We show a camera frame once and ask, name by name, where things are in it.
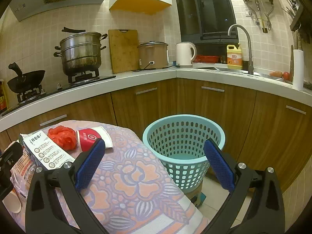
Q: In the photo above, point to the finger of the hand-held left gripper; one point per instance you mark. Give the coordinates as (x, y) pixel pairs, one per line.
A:
(8, 162)

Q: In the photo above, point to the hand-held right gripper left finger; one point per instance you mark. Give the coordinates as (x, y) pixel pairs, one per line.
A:
(90, 165)

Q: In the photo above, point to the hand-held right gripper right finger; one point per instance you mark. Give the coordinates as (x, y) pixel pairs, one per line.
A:
(219, 165)

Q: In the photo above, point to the orange white snack packet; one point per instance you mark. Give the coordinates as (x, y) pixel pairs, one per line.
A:
(22, 170)

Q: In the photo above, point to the red paper cup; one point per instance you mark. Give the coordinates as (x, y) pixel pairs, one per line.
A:
(89, 136)

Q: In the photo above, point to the white drink carton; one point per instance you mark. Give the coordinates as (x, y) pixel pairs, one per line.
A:
(43, 151)

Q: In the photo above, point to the red plastic bag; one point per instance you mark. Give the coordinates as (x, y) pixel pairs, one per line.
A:
(62, 137)

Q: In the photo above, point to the light blue plastic basket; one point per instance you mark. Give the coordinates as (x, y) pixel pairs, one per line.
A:
(180, 157)

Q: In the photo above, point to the small wooden stool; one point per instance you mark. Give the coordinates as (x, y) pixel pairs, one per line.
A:
(196, 193)

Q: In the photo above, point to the floral pink blanket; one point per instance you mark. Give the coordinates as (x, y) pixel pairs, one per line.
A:
(136, 175)

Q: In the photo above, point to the wooden cabinet door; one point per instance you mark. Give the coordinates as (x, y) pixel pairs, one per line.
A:
(85, 107)
(146, 107)
(280, 136)
(214, 107)

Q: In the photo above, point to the black wok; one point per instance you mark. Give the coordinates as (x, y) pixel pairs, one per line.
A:
(26, 81)

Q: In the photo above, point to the black gas stove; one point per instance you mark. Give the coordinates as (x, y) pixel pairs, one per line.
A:
(102, 78)

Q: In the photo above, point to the steel sink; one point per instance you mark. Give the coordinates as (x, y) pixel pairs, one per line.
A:
(231, 70)

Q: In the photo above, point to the red plastic tray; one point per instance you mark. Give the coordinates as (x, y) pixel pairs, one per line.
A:
(207, 58)

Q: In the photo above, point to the yellow detergent bottle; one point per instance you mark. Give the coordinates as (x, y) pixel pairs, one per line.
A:
(234, 58)

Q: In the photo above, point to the red tomato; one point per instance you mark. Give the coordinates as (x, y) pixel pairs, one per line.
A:
(286, 75)

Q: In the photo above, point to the steel steamer pot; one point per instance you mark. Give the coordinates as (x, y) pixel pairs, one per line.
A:
(80, 53)

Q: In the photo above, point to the steel faucet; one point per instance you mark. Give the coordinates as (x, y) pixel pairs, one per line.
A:
(249, 53)

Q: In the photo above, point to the white electric kettle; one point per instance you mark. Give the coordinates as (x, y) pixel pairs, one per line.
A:
(184, 54)

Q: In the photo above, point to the wooden cutting board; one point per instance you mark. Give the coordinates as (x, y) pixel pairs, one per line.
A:
(123, 51)

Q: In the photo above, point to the paper towel roll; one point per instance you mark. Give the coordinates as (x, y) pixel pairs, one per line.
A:
(298, 70)

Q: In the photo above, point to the brown rice cooker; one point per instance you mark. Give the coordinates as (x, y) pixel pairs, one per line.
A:
(152, 54)

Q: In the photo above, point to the range hood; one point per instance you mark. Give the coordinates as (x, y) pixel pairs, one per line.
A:
(31, 7)

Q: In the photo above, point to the dark window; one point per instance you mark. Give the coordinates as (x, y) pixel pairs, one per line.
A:
(204, 7)

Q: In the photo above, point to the water heater pipes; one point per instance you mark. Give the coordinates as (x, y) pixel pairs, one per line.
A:
(257, 9)

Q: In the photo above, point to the white wall socket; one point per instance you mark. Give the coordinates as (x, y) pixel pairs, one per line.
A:
(248, 12)

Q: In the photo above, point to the wall utensil rack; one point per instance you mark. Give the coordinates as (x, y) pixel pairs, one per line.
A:
(298, 17)

